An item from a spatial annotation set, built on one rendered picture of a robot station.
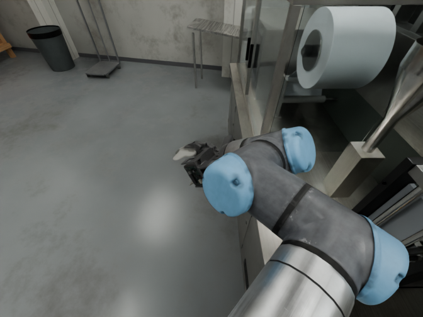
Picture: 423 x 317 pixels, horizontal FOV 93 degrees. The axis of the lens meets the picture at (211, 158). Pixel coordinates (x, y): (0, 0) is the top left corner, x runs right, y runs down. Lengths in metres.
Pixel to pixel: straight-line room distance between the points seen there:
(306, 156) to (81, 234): 2.01
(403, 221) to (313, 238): 0.36
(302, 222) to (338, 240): 0.03
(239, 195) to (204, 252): 1.57
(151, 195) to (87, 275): 0.78
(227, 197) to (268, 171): 0.06
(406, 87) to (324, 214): 0.60
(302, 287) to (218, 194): 0.13
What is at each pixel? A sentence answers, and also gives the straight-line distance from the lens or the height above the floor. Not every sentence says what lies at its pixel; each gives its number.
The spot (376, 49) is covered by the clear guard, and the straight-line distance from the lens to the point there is 1.03.
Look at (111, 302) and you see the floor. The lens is 1.85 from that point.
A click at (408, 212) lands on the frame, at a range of 0.56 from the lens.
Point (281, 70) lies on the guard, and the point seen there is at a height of 1.36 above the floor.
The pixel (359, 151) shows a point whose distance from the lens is 0.94.
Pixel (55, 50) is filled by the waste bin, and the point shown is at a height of 0.38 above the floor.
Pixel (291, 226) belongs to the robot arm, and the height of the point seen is 1.50.
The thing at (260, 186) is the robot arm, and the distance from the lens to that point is 0.25.
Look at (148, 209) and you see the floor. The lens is 2.03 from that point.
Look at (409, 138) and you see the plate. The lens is 1.16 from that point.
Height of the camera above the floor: 1.70
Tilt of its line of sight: 47 degrees down
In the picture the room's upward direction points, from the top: straight up
